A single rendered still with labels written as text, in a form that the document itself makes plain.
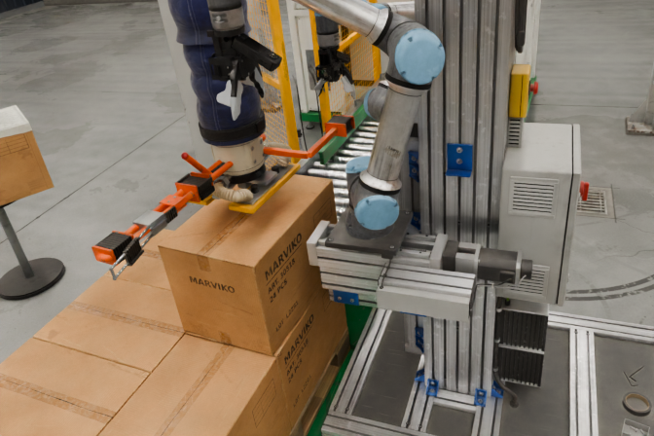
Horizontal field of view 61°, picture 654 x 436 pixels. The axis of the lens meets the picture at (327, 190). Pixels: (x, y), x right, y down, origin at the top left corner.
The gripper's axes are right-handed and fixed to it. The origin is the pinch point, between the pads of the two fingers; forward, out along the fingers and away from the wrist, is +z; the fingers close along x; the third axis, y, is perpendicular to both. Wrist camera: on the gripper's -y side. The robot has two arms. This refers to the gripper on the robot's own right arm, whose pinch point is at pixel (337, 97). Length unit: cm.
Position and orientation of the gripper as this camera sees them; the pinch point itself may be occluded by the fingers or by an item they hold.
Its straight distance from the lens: 207.1
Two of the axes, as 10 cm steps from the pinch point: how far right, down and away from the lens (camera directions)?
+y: -4.4, 4.8, -7.6
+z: 1.0, 8.7, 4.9
